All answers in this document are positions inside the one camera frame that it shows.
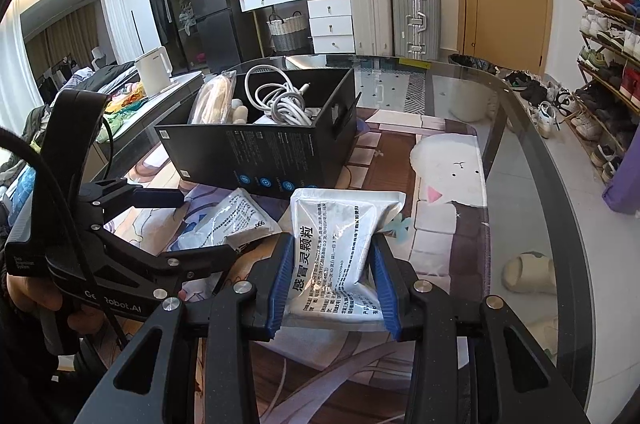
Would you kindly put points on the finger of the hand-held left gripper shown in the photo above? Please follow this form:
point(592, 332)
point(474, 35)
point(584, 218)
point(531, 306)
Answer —
point(200, 256)
point(157, 199)

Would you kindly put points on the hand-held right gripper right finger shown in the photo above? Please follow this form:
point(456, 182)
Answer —
point(386, 289)

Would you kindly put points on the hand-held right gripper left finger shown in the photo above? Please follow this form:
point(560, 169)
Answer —
point(281, 284)

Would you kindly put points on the white printed medicine packet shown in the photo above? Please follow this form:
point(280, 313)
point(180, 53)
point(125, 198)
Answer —
point(330, 254)

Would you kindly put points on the black cardboard box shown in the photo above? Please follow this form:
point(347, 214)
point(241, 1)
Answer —
point(250, 153)

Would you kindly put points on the beige soft item clear bag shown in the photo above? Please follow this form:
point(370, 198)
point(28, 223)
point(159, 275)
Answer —
point(212, 101)

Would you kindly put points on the white blue plush toy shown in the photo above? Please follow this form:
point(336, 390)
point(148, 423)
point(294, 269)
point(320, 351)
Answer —
point(240, 111)

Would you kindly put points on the person's left hand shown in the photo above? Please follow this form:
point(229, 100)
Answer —
point(30, 296)

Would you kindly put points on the pile of colourful cloths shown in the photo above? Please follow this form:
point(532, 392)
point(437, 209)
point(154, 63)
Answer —
point(125, 108)

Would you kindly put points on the printed table mat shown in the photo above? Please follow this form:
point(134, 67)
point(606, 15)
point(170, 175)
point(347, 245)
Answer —
point(450, 184)

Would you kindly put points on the white electric kettle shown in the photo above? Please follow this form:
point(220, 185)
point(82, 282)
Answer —
point(155, 68)

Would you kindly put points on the pile of clothes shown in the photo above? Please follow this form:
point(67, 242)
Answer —
point(95, 81)

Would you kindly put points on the beige slipper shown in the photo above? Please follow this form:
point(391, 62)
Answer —
point(547, 336)
point(530, 274)

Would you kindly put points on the brown curtain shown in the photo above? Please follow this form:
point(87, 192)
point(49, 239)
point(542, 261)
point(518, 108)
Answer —
point(65, 36)

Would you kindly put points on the black fridge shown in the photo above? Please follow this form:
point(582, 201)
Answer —
point(220, 3)

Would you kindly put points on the striped woven basket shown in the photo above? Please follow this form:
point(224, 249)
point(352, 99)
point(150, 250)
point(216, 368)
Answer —
point(289, 34)

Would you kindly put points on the black trash bin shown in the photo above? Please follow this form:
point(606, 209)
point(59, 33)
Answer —
point(470, 62)

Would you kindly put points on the pile of loose sneakers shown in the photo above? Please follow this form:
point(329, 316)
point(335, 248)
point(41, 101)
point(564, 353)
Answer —
point(542, 103)

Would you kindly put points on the white desk with drawers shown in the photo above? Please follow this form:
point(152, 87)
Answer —
point(330, 23)

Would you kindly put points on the silver suitcase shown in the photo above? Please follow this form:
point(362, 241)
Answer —
point(417, 16)

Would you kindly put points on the white suitcase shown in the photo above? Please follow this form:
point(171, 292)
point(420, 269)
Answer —
point(371, 13)

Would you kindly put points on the wooden shoe rack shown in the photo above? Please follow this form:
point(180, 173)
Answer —
point(585, 68)

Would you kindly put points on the rows of assorted shoes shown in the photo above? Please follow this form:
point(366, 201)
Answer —
point(610, 63)

